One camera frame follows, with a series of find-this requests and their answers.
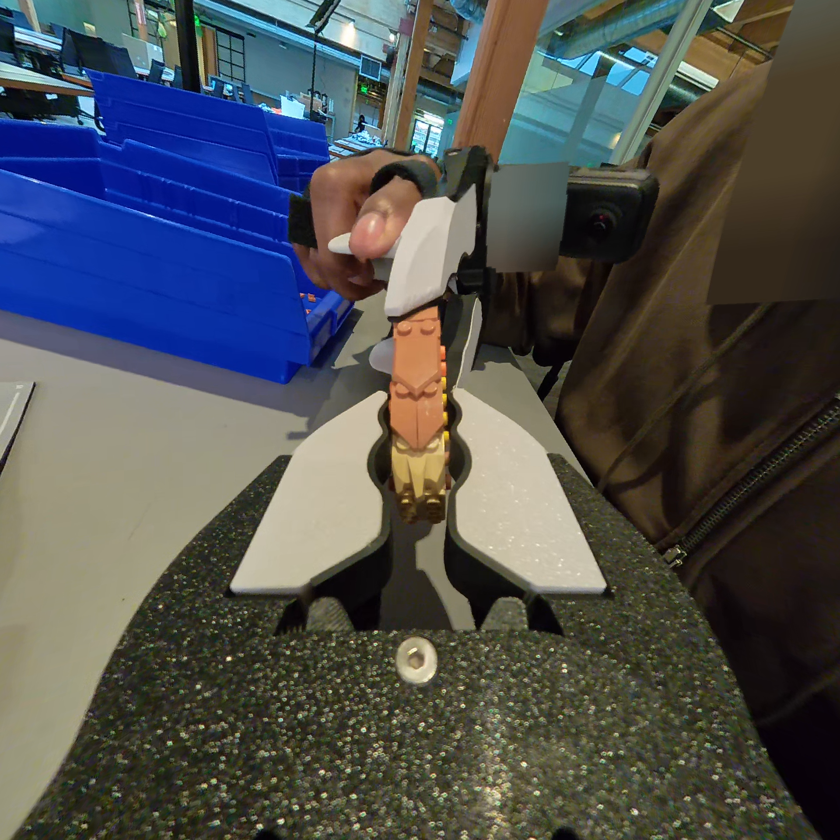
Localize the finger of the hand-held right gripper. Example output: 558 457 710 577
451 297 485 391
382 196 484 322

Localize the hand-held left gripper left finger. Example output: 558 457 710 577
230 390 392 598

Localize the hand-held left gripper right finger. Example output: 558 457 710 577
448 387 609 598

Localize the brown toy brick model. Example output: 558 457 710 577
387 308 455 525

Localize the blue storage bin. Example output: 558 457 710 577
85 69 331 193
0 118 303 253
0 167 357 385

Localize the grey instruction booklet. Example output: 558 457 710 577
0 381 35 475

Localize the grey desk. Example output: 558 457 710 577
0 289 592 788

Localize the person's right hand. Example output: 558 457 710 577
298 150 442 303

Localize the wooden pillar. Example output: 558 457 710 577
392 0 435 151
453 0 550 164

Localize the person's brown jacket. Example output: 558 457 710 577
558 62 840 729

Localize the black pole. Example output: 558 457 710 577
174 0 202 93

